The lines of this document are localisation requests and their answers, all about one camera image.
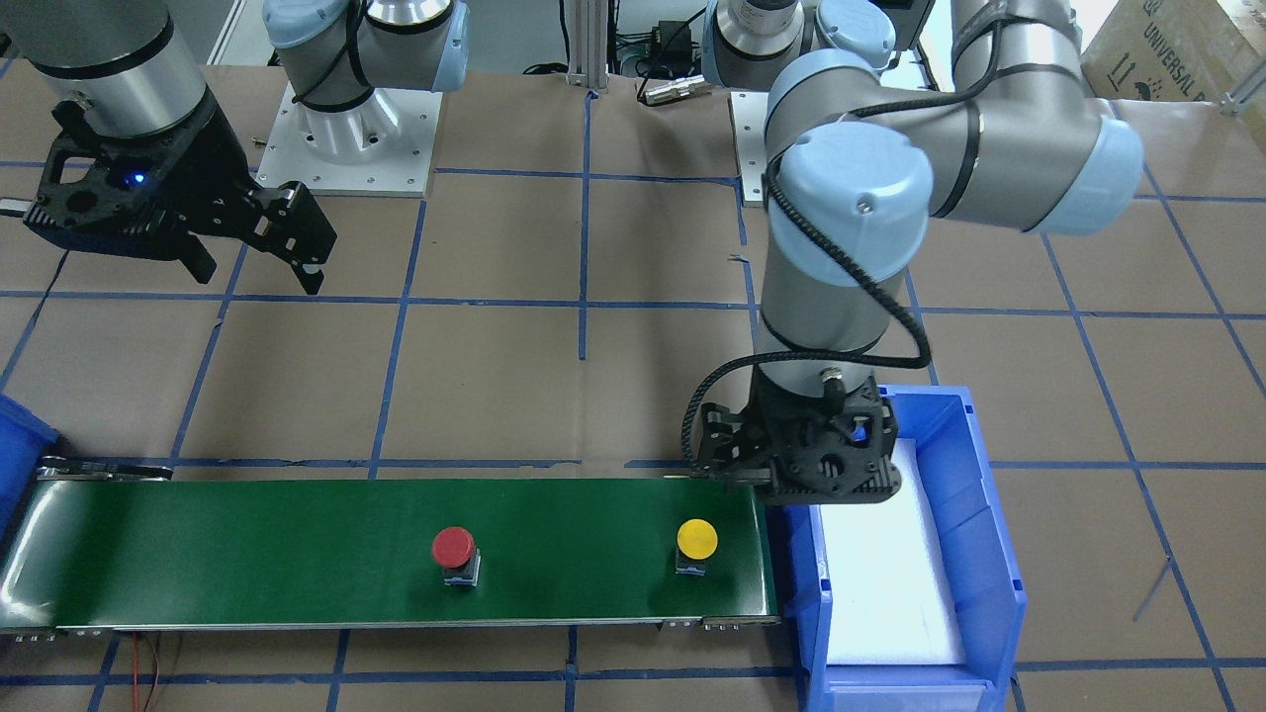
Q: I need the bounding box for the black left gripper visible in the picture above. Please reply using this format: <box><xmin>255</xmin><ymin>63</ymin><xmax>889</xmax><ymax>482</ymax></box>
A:
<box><xmin>695</xmin><ymin>371</ymin><xmax>903</xmax><ymax>505</ymax></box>

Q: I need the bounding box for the yellow push button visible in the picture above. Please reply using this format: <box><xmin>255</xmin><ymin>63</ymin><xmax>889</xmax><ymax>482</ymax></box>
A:
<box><xmin>675</xmin><ymin>518</ymin><xmax>719</xmax><ymax>576</ymax></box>

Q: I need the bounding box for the green conveyor belt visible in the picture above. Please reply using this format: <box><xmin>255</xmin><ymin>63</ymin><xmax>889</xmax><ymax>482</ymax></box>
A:
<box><xmin>3</xmin><ymin>478</ymin><xmax>779</xmax><ymax>633</ymax></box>

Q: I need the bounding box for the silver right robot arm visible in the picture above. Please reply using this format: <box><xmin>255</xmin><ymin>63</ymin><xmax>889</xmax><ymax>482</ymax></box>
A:
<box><xmin>3</xmin><ymin>1</ymin><xmax>470</xmax><ymax>296</ymax></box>

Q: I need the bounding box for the blue plastic bin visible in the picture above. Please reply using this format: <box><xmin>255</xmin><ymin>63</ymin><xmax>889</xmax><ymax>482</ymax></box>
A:
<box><xmin>785</xmin><ymin>385</ymin><xmax>1028</xmax><ymax>711</ymax></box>
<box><xmin>1</xmin><ymin>394</ymin><xmax>60</xmax><ymax>557</ymax></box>

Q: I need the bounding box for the aluminium frame post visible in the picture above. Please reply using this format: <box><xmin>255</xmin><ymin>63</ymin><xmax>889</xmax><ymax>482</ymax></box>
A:
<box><xmin>563</xmin><ymin>0</ymin><xmax>613</xmax><ymax>94</ymax></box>

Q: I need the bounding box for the red push button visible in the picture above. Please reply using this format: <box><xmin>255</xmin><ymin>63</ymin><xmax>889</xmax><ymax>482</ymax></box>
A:
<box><xmin>430</xmin><ymin>524</ymin><xmax>481</xmax><ymax>587</ymax></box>

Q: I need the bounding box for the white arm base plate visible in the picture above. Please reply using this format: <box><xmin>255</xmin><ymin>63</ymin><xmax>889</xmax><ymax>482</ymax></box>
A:
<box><xmin>730</xmin><ymin>89</ymin><xmax>901</xmax><ymax>212</ymax></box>
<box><xmin>256</xmin><ymin>87</ymin><xmax>444</xmax><ymax>198</ymax></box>

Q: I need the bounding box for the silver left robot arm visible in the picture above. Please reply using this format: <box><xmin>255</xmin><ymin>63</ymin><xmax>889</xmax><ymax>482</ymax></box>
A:
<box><xmin>679</xmin><ymin>1</ymin><xmax>1144</xmax><ymax>504</ymax></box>

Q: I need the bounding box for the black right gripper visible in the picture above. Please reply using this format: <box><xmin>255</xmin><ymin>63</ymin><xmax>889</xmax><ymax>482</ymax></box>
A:
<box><xmin>3</xmin><ymin>94</ymin><xmax>335</xmax><ymax>296</ymax></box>

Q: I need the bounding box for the white foam bin liner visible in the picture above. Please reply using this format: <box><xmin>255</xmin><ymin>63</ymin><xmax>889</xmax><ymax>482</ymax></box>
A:
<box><xmin>815</xmin><ymin>438</ymin><xmax>966</xmax><ymax>666</ymax></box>

